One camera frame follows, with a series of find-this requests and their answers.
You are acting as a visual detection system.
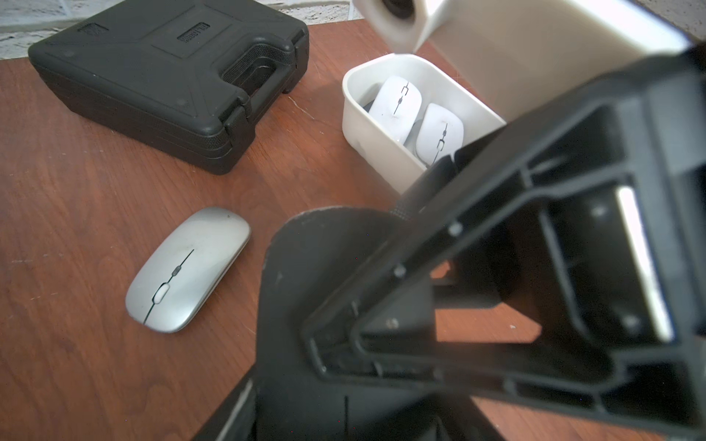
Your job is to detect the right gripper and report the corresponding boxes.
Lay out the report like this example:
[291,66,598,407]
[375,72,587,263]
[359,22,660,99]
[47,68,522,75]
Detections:
[302,44,705,440]

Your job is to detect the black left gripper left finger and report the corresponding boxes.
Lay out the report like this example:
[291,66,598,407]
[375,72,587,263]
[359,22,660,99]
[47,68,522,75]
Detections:
[192,367,257,441]

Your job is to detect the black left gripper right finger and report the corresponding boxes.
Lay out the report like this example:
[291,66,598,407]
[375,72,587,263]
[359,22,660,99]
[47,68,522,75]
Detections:
[441,394,505,441]

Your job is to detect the white mouse small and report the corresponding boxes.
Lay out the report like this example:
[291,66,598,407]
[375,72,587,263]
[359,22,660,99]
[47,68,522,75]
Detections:
[369,75,422,144]

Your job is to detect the silver mouse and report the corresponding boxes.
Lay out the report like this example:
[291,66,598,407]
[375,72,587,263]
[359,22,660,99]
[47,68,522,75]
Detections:
[125,207,251,334]

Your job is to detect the black rounded wireless mouse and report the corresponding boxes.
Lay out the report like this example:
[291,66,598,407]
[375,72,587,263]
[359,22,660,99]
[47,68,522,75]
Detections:
[363,99,375,112]

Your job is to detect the white plastic storage box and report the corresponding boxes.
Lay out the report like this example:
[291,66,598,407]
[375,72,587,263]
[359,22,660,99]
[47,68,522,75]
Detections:
[342,54,506,194]

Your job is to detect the black plastic tool case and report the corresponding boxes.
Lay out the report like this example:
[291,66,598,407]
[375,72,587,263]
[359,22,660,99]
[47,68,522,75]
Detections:
[29,0,310,175]

